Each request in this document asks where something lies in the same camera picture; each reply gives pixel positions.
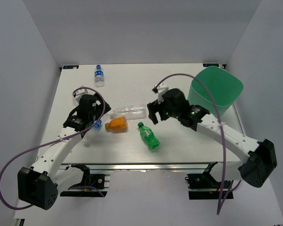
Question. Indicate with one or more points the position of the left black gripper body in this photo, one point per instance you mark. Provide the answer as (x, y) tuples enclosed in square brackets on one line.
[(93, 117)]

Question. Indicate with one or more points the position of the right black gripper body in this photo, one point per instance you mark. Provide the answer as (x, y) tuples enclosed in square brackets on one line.
[(167, 113)]

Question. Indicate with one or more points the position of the clear bottle blue label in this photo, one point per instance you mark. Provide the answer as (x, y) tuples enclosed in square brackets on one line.
[(91, 134)]

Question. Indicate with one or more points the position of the green soda bottle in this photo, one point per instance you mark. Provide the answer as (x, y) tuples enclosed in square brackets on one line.
[(148, 136)]

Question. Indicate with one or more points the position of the orange juice bottle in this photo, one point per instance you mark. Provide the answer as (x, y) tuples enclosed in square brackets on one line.
[(117, 125)]

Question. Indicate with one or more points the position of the green plastic bin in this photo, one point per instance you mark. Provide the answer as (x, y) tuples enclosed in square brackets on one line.
[(214, 89)]

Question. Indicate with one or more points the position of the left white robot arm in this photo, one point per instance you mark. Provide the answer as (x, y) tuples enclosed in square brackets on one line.
[(40, 184)]

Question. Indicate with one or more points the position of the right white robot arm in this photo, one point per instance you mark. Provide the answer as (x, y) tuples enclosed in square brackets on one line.
[(257, 159)]

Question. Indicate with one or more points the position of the large clear plastic bottle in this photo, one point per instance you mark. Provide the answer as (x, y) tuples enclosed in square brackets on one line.
[(132, 112)]

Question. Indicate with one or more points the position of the blue cap water bottle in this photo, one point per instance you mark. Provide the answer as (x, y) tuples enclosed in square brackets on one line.
[(99, 79)]

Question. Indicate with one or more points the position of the left blue table sticker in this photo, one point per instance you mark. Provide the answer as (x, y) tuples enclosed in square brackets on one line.
[(68, 67)]

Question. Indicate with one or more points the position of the blue table sticker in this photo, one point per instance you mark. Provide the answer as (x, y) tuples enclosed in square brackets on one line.
[(68, 67), (210, 64)]

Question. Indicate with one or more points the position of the right blue table sticker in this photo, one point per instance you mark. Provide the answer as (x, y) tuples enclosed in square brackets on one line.
[(210, 64)]

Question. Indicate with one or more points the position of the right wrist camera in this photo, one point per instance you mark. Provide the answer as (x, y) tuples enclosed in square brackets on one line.
[(160, 90)]

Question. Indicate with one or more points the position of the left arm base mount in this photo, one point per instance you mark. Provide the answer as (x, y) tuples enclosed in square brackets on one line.
[(92, 184)]

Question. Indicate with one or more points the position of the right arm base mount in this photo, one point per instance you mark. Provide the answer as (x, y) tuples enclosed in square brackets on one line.
[(202, 186)]

